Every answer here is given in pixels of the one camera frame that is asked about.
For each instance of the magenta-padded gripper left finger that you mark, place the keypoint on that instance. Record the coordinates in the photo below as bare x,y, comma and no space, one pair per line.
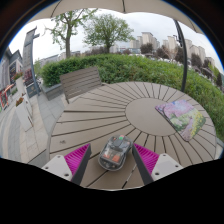
76,159

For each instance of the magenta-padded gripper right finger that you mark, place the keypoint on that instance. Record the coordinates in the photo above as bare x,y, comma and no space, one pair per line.
146,160

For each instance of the white flower planter box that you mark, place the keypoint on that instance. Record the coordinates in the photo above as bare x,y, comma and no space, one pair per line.
19,83
24,115

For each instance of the grey slatted outdoor chair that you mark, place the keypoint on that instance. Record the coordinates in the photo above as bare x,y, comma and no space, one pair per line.
80,81

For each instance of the green hedge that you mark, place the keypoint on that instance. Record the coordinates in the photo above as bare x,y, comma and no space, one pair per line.
140,70

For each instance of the grey storefront building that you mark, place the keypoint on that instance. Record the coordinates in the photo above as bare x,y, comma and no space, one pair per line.
10,76

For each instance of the tall grey sign pylon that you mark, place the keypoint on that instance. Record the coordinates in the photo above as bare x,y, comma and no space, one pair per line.
28,56

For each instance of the distant apartment buildings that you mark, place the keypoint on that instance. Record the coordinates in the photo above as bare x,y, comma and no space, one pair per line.
148,40

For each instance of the thin-crowned tree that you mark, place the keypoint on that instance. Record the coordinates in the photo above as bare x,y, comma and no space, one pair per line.
68,33

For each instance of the dense-crowned green tree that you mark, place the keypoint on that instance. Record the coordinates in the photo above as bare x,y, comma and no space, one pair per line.
106,30

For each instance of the beige patio umbrella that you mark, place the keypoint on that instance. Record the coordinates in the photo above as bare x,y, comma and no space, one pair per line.
100,5

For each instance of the grey stone planter wall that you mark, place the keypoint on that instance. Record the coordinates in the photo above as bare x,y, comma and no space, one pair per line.
52,91

